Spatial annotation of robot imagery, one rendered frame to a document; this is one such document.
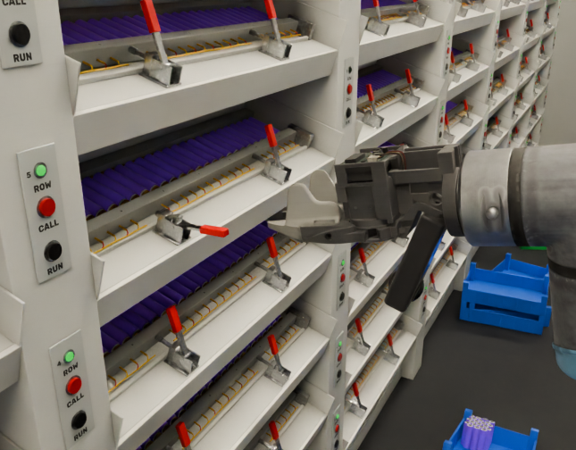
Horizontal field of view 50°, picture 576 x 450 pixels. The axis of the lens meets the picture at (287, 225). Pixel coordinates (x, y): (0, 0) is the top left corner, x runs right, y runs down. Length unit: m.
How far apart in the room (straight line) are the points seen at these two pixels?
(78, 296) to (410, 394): 1.57
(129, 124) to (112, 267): 0.16
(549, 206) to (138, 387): 0.54
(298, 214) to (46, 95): 0.27
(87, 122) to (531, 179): 0.40
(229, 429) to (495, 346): 1.50
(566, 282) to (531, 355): 1.81
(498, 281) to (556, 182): 2.11
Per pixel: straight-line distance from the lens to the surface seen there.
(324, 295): 1.26
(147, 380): 0.85
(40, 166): 0.58
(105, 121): 0.65
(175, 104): 0.73
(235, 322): 0.97
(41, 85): 0.58
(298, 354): 1.23
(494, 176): 0.57
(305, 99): 1.15
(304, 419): 1.38
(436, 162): 0.61
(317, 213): 0.64
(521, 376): 2.27
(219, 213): 0.86
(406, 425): 1.98
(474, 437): 1.86
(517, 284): 2.66
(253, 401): 1.12
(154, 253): 0.75
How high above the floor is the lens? 1.24
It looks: 22 degrees down
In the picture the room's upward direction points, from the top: straight up
